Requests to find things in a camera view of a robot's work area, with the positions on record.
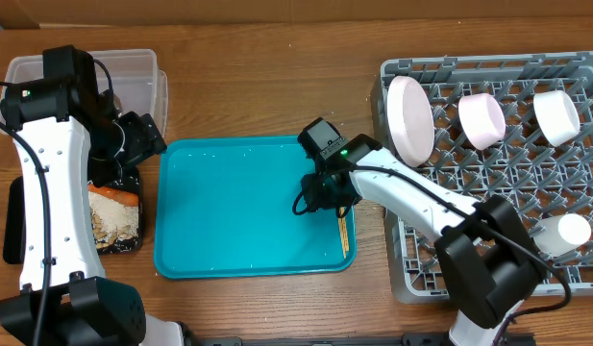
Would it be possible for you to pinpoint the grey dish rack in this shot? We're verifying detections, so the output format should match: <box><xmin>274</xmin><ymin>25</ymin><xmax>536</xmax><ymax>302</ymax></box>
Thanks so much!
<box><xmin>371</xmin><ymin>51</ymin><xmax>593</xmax><ymax>296</ymax></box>

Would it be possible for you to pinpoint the pile of rice and peanuts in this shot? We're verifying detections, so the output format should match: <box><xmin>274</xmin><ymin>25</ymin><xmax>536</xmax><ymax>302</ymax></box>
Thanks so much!
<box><xmin>88</xmin><ymin>192</ymin><xmax>139</xmax><ymax>251</ymax></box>

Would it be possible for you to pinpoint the teal plastic tray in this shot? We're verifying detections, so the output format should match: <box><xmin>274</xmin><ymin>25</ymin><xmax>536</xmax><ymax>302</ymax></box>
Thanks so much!
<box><xmin>154</xmin><ymin>136</ymin><xmax>358</xmax><ymax>280</ymax></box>

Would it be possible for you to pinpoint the black tray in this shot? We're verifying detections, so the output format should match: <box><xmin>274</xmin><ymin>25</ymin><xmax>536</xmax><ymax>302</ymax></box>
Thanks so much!
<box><xmin>3</xmin><ymin>168</ymin><xmax>143</xmax><ymax>264</ymax></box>

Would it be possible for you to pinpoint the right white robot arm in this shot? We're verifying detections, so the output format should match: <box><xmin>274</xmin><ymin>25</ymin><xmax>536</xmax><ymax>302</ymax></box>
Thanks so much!
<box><xmin>292</xmin><ymin>118</ymin><xmax>572</xmax><ymax>345</ymax></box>

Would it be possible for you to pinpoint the white plate with peanuts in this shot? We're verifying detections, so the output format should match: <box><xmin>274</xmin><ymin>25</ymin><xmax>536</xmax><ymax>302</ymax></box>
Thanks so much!
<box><xmin>386</xmin><ymin>76</ymin><xmax>434</xmax><ymax>167</ymax></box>

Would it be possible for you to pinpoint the wooden chopstick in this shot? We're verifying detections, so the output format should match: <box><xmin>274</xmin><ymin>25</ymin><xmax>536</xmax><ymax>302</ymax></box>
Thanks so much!
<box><xmin>338</xmin><ymin>207</ymin><xmax>350</xmax><ymax>259</ymax></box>
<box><xmin>338</xmin><ymin>216</ymin><xmax>350</xmax><ymax>259</ymax></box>

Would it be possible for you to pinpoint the white bowl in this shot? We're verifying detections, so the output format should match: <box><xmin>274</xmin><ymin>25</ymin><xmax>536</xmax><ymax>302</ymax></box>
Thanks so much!
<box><xmin>533</xmin><ymin>90</ymin><xmax>581</xmax><ymax>147</ymax></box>
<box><xmin>458</xmin><ymin>93</ymin><xmax>506</xmax><ymax>150</ymax></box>

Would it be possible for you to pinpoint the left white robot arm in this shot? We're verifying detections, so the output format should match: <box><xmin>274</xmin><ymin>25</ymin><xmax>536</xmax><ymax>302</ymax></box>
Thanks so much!
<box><xmin>0</xmin><ymin>45</ymin><xmax>195</xmax><ymax>345</ymax></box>

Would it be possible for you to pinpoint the clear plastic bin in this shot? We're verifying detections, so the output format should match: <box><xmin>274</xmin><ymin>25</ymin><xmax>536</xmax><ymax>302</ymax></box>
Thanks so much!
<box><xmin>5</xmin><ymin>49</ymin><xmax>169</xmax><ymax>136</ymax></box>

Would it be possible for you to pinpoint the orange carrot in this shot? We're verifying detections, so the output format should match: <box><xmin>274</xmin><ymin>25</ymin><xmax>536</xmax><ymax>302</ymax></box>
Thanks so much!
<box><xmin>88</xmin><ymin>185</ymin><xmax>139</xmax><ymax>207</ymax></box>

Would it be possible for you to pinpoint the small white cup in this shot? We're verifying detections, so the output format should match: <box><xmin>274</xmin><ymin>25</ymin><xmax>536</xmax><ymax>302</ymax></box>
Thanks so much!
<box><xmin>532</xmin><ymin>213</ymin><xmax>592</xmax><ymax>257</ymax></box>

